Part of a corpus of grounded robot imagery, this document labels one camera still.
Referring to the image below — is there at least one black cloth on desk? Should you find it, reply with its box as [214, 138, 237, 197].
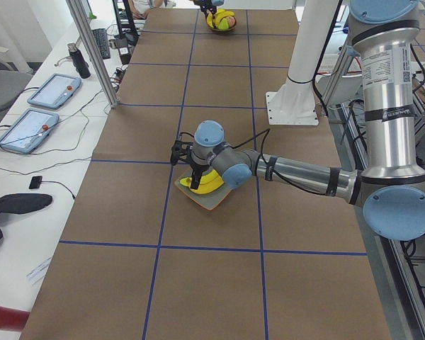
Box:
[0, 193, 53, 240]

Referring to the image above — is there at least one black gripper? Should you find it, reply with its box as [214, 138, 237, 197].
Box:
[193, 0, 223, 28]
[189, 152, 210, 189]

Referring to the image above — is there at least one black keyboard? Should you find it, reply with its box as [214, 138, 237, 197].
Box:
[91, 28, 111, 60]

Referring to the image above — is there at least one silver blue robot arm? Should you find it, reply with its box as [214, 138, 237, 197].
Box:
[181, 1, 425, 241]

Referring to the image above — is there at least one black water bottle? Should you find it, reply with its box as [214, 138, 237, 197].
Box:
[67, 43, 91, 79]

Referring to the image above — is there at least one red cylinder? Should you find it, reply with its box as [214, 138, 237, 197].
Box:
[0, 306, 30, 332]

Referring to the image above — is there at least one far blue teach pendant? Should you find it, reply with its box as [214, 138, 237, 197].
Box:
[27, 73, 81, 109]

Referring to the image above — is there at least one black box with white label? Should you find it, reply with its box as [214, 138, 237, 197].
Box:
[109, 35, 134, 65]

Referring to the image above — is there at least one aluminium frame post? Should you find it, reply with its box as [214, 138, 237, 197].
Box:
[66, 0, 118, 108]

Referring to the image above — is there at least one lower pink apple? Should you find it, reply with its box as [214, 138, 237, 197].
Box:
[218, 16, 236, 30]

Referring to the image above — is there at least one person in white t-shirt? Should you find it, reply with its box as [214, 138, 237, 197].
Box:
[128, 0, 169, 20]

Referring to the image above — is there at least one grey square orange-rimmed plate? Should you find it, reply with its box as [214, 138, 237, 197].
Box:
[175, 169, 232, 211]

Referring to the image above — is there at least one brown paper table mat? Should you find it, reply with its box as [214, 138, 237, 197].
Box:
[21, 9, 391, 339]

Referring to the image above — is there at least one near blue teach pendant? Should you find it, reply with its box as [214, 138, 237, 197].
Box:
[0, 108, 60, 154]

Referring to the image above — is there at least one yellow banana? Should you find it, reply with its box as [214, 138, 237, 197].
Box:
[186, 177, 224, 195]
[207, 8, 233, 30]
[180, 170, 224, 187]

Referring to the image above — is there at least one woven brown fruit basket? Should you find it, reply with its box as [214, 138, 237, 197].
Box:
[205, 9, 239, 34]

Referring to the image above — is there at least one blue teach pendant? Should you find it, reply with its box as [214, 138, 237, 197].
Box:
[0, 108, 60, 154]
[27, 73, 81, 109]

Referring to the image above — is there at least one small black device on desk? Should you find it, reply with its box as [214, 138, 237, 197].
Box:
[28, 176, 43, 190]

